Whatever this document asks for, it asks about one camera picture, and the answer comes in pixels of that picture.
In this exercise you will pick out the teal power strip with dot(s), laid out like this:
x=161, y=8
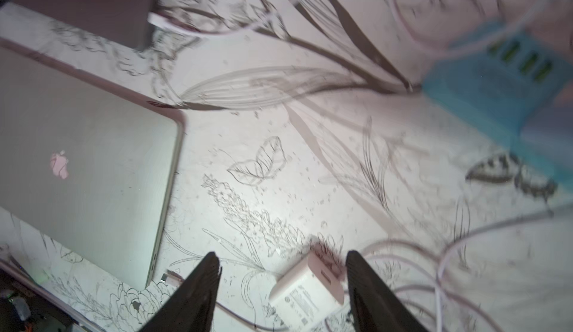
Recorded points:
x=518, y=92

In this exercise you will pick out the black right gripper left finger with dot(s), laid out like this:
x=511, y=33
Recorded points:
x=192, y=305

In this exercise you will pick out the silver closed laptop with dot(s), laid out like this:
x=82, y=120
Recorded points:
x=86, y=167

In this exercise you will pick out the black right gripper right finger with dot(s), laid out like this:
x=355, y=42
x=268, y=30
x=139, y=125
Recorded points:
x=374, y=306

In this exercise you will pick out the dark grey closed laptop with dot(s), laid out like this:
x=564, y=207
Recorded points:
x=121, y=21

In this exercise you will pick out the white charger brick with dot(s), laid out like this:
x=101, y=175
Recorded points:
x=307, y=295

